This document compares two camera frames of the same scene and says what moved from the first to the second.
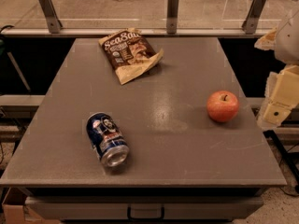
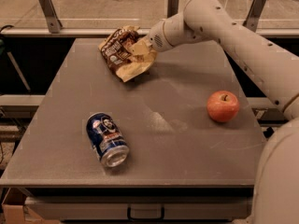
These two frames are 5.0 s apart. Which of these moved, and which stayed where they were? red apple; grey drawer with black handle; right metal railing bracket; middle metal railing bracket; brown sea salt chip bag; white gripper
Moved: white gripper; brown sea salt chip bag
Stayed: red apple; right metal railing bracket; grey drawer with black handle; middle metal railing bracket
